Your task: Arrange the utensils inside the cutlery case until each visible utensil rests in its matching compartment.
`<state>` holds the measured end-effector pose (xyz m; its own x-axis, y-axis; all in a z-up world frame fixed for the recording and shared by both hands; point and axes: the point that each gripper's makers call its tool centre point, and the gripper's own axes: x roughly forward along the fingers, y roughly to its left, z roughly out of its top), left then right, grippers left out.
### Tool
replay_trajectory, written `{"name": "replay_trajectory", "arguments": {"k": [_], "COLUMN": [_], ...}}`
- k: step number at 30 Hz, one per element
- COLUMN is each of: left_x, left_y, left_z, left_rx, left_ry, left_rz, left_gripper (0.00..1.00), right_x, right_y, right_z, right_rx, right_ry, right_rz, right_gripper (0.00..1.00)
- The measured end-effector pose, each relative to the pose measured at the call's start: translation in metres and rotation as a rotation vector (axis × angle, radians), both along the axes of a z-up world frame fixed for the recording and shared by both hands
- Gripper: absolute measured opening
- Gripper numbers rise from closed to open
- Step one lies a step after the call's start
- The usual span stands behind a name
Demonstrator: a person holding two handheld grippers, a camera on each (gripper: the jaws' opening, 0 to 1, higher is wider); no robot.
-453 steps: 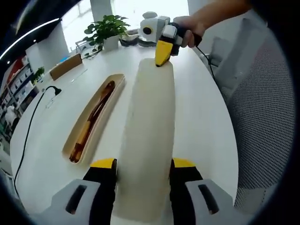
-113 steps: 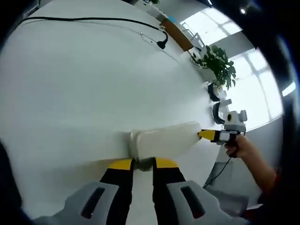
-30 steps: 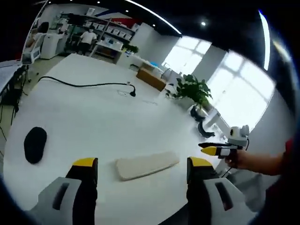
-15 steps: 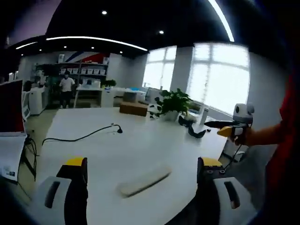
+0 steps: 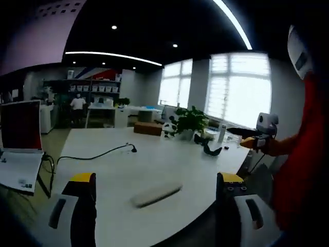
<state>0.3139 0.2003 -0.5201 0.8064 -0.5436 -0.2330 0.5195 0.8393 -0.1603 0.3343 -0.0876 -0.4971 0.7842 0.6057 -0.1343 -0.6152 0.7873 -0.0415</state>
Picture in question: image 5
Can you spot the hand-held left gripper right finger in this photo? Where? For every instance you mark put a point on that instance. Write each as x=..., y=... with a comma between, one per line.
x=228, y=213

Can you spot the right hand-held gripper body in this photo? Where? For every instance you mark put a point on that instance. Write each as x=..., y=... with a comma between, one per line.
x=267, y=123

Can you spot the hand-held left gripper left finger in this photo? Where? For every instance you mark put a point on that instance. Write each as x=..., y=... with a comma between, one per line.
x=84, y=205

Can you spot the beige cutlery case base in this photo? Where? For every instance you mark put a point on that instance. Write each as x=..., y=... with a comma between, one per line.
x=159, y=200

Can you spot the white bottle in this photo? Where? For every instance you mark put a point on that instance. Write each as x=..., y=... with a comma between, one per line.
x=222, y=132

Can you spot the black curved headset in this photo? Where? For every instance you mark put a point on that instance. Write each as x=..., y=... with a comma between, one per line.
x=213, y=151

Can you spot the grey mesh chair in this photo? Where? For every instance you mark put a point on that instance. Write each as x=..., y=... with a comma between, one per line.
x=262, y=180

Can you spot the large window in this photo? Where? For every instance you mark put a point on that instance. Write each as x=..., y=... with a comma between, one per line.
x=241, y=90

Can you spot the potted green plant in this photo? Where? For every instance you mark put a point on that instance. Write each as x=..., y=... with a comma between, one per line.
x=191, y=121

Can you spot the person's red clothed torso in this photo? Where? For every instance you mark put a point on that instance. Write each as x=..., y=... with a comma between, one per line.
x=303, y=167

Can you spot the white worn device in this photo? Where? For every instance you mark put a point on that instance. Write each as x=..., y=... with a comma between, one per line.
x=299, y=59

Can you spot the black white round object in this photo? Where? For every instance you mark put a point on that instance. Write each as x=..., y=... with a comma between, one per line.
x=169, y=130

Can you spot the narrow window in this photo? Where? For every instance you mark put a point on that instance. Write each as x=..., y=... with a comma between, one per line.
x=177, y=82

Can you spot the brown cardboard box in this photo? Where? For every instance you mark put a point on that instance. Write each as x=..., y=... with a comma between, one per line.
x=148, y=128

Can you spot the white background desk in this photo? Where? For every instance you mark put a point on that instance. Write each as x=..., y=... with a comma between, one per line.
x=102, y=109

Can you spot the white laptop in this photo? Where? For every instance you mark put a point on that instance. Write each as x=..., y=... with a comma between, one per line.
x=20, y=123

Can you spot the straight ceiling light strip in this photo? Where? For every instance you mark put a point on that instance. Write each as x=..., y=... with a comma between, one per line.
x=236, y=23

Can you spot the small green plant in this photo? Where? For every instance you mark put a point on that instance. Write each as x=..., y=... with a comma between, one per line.
x=123, y=101

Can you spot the row of white storage bins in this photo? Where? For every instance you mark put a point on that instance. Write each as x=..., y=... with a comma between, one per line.
x=102, y=88

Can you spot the dark storage shelf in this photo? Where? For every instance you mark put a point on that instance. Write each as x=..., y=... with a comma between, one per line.
x=84, y=82

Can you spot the curved ceiling light strip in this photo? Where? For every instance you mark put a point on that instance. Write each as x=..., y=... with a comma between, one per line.
x=113, y=54

